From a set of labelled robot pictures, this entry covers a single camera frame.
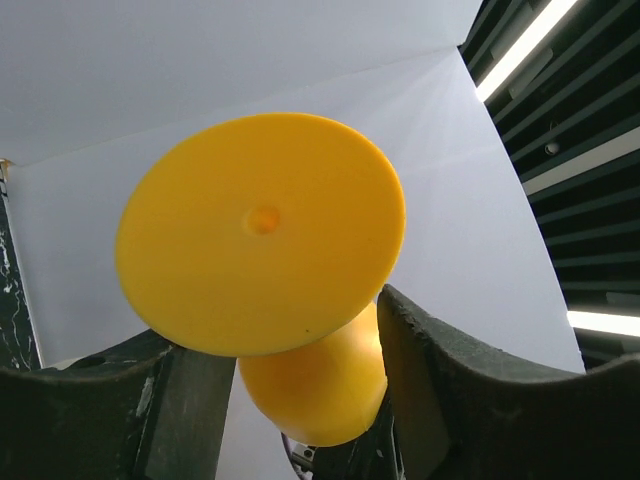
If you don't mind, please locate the yellow-orange plastic wine glass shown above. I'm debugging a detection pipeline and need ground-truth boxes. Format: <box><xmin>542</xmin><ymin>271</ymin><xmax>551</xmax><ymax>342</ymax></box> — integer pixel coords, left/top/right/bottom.
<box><xmin>114</xmin><ymin>112</ymin><xmax>406</xmax><ymax>447</ymax></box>

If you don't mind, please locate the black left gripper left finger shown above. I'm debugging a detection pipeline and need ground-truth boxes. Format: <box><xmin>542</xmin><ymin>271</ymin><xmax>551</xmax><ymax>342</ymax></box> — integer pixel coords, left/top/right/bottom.
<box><xmin>1</xmin><ymin>330</ymin><xmax>236</xmax><ymax>479</ymax></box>

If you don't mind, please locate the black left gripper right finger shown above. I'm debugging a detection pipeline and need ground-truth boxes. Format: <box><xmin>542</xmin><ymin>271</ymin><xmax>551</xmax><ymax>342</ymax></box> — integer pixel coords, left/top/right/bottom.
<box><xmin>377</xmin><ymin>286</ymin><xmax>639</xmax><ymax>479</ymax></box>

